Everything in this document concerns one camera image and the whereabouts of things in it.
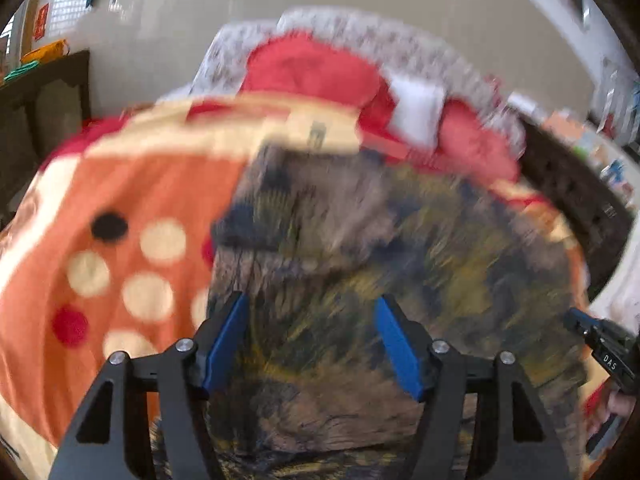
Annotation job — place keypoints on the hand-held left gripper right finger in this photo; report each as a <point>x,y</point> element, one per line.
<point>397,345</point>

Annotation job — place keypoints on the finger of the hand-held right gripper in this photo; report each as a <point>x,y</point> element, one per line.
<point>580,321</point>

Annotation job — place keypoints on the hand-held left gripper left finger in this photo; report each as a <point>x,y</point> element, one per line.
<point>227,342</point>

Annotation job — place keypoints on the dark olive patterned garment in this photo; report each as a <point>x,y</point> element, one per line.
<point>350,260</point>

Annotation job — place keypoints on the person's right hand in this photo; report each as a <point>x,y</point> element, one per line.
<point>622,404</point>

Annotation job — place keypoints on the orange polka-dot blanket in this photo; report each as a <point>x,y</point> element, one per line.
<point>125,200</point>

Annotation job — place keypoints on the cluttered shelf of packets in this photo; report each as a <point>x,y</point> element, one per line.
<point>600,140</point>

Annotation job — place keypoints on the white folded cloth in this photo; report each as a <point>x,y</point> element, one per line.
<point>417,110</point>

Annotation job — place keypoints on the red pillow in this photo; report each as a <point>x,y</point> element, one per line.
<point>320,70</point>

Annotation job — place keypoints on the dark wooden cabinet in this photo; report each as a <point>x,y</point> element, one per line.
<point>37,120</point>

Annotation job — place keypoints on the floral headboard pillow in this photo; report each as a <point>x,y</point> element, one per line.
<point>350,27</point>

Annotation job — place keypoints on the green folded cloth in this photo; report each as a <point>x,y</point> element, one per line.
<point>20,71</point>

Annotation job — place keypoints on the orange bag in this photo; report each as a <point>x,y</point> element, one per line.
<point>45,51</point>

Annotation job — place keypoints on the dark wooden bed frame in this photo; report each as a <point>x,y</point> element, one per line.
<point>575,190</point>

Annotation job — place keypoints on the red wall sign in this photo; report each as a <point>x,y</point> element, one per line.
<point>42,21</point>

